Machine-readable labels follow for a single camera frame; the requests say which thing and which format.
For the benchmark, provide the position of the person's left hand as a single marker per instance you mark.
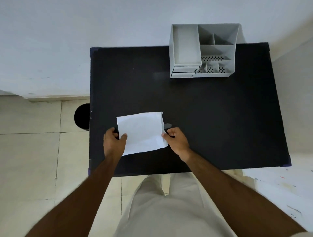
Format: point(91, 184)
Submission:
point(113, 145)

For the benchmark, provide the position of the person's right forearm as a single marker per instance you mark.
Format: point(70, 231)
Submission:
point(229, 193)

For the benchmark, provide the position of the black round bin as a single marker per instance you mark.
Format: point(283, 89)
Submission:
point(82, 117)

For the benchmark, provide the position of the beige trousers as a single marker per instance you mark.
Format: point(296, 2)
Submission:
point(168, 210)

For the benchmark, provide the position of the person's left forearm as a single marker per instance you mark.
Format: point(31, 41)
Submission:
point(80, 197)

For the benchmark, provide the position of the white paper sheet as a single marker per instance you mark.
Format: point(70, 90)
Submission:
point(141, 131)

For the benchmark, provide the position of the small black object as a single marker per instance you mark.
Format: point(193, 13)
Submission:
point(167, 126)

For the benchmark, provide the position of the black table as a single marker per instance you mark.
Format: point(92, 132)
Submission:
point(220, 117)

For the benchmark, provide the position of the person's right hand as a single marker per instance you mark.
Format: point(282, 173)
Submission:
point(178, 142)

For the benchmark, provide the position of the person's left thumb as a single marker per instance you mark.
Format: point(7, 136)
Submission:
point(124, 138)

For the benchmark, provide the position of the person's right thumb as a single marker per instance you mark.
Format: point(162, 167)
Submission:
point(165, 138)

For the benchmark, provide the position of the grey desk organizer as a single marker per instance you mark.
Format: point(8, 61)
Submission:
point(193, 48)

